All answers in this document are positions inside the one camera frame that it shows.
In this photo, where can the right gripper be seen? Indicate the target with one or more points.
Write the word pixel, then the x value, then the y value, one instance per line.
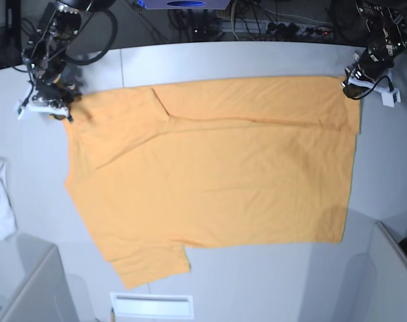
pixel 54 92

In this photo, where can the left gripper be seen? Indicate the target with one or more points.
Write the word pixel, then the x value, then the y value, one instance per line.
pixel 368 65

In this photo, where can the orange T-shirt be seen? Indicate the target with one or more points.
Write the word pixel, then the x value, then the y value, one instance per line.
pixel 210 164

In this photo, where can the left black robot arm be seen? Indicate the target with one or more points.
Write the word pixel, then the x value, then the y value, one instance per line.
pixel 387 25

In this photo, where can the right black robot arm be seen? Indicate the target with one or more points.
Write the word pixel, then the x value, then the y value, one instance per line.
pixel 61 23

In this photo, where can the white power strip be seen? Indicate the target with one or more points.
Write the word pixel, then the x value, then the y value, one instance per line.
pixel 250 26

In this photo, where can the blue grey device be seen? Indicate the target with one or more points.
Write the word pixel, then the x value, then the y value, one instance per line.
pixel 184 4

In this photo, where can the grey left partition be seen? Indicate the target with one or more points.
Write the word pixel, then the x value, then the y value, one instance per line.
pixel 43 294

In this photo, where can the grey partition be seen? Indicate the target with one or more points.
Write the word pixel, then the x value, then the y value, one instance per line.
pixel 43 294
pixel 375 284

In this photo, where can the grey right partition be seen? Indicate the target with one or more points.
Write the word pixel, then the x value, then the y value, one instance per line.
pixel 375 284

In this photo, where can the white table slot plate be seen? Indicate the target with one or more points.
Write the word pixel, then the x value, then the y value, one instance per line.
pixel 152 306

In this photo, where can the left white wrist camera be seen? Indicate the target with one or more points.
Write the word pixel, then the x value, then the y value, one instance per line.
pixel 390 95

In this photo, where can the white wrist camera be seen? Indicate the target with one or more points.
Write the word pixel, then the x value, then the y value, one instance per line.
pixel 25 110
pixel 390 95

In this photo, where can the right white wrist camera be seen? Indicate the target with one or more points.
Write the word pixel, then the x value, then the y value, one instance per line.
pixel 25 110

